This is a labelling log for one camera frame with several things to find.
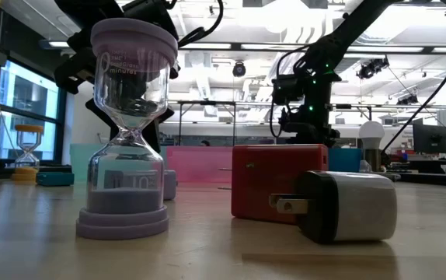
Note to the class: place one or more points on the light blue cube charger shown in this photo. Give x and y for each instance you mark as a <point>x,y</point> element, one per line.
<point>170,184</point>

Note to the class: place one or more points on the purple sand hourglass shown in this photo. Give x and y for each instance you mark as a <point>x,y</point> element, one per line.
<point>124,221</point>

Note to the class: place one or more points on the person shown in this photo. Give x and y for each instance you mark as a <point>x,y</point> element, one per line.
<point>205,143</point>

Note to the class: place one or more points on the black track spotlight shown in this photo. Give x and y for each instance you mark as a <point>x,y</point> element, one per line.
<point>372,68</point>
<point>407,99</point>

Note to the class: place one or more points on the white light bulb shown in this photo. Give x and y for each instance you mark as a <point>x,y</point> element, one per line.
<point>371,132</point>

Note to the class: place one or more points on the black ceiling camera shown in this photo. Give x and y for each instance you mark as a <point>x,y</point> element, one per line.
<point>239,70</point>

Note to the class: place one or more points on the blue plastic bin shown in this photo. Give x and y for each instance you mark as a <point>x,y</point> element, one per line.
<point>345,159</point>

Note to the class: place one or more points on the pink translucent bin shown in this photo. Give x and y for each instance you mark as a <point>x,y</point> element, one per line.
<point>196,163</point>

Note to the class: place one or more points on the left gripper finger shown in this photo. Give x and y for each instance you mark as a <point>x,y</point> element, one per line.
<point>161,132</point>
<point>95,113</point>

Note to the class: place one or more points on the window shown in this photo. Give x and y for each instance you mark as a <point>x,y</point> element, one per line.
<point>28,93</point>

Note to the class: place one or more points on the silver black wall charger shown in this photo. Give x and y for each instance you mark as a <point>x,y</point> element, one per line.
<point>363,206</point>

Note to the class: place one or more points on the red box wall charger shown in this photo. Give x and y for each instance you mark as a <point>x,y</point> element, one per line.
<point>269,179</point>

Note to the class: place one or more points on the black computer monitor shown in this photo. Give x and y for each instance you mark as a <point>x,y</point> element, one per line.
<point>431,138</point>

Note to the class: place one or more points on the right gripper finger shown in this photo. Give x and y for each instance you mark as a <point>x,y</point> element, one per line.
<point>297,136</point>
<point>326,138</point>

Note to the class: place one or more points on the orange hourglass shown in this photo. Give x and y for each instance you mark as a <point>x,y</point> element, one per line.
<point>28,128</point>

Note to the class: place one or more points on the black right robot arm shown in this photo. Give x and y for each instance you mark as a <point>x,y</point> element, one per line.
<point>343,35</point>

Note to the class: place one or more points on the black tall table frame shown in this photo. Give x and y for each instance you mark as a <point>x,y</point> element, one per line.
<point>357,106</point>
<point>207,103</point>

